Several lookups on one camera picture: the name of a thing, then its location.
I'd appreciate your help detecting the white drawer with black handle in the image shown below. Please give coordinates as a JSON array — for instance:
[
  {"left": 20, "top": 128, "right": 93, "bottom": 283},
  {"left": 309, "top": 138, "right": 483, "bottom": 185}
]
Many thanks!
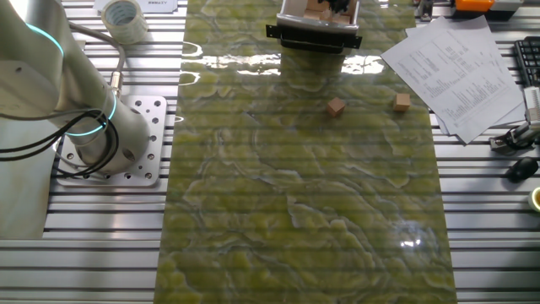
[{"left": 265, "top": 0, "right": 363, "bottom": 55}]

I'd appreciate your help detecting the wooden block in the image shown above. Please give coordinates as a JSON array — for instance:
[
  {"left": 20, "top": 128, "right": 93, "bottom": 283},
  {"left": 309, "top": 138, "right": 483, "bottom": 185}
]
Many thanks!
[{"left": 303, "top": 0, "right": 332, "bottom": 21}]

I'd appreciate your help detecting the small wooden cube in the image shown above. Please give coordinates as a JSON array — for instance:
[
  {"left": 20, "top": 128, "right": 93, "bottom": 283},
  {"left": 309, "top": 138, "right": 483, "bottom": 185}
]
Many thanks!
[
  {"left": 392, "top": 92, "right": 412, "bottom": 113},
  {"left": 326, "top": 96, "right": 348, "bottom": 118}
]

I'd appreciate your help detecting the printed paper sheet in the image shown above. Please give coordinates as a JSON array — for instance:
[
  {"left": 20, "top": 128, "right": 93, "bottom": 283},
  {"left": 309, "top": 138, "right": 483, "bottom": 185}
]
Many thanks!
[
  {"left": 404, "top": 15, "right": 527, "bottom": 128},
  {"left": 381, "top": 27, "right": 526, "bottom": 144}
]

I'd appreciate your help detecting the white sheet with short text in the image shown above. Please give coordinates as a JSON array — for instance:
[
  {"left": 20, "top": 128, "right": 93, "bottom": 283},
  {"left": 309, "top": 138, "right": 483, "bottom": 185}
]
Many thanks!
[{"left": 92, "top": 0, "right": 181, "bottom": 14}]

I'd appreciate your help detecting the green marble pattern mat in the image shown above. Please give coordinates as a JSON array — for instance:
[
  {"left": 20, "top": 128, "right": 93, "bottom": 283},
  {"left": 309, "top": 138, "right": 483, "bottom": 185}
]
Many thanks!
[{"left": 152, "top": 0, "right": 459, "bottom": 304}]

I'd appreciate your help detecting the black keyboard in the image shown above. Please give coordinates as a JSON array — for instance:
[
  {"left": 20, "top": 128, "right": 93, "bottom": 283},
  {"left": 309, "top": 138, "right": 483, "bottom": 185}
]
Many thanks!
[{"left": 513, "top": 36, "right": 540, "bottom": 88}]

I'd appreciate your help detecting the clear tape roll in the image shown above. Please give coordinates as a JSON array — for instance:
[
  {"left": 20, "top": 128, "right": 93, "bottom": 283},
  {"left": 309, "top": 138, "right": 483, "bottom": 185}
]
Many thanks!
[{"left": 100, "top": 0, "right": 149, "bottom": 46}]

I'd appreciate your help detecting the black metal clamp tool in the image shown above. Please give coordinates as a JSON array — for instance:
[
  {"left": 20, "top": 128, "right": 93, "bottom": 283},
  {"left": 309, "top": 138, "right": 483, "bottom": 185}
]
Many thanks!
[{"left": 489, "top": 121, "right": 540, "bottom": 153}]

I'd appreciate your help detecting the black rounded object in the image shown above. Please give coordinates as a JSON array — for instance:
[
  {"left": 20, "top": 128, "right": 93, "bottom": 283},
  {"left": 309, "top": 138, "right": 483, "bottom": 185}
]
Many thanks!
[{"left": 505, "top": 156, "right": 540, "bottom": 183}]

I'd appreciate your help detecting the pale green tape roll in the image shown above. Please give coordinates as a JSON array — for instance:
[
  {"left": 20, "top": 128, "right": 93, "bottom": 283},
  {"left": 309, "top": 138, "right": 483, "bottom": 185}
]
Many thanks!
[{"left": 527, "top": 187, "right": 540, "bottom": 213}]

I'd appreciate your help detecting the small metal bracket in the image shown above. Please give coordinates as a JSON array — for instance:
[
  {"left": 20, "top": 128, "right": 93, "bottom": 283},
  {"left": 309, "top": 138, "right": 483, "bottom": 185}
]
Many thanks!
[{"left": 414, "top": 0, "right": 435, "bottom": 22}]

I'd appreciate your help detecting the silver cylindrical cable plug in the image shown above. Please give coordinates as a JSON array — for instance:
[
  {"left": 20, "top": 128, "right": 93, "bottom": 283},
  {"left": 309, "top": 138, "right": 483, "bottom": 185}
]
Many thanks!
[{"left": 522, "top": 86, "right": 540, "bottom": 124}]

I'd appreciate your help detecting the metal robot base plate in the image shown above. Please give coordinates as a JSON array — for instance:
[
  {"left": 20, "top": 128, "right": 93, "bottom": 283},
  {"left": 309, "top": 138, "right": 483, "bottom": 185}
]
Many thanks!
[{"left": 52, "top": 95, "right": 169, "bottom": 188}]

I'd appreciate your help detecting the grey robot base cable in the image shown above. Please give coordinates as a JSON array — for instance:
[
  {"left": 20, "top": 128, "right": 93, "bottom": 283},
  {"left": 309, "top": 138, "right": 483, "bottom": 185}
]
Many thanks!
[{"left": 67, "top": 20, "right": 127, "bottom": 99}]

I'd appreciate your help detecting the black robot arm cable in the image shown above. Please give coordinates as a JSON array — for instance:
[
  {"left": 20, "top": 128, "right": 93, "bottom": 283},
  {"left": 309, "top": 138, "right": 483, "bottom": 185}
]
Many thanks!
[{"left": 0, "top": 108, "right": 121, "bottom": 178}]

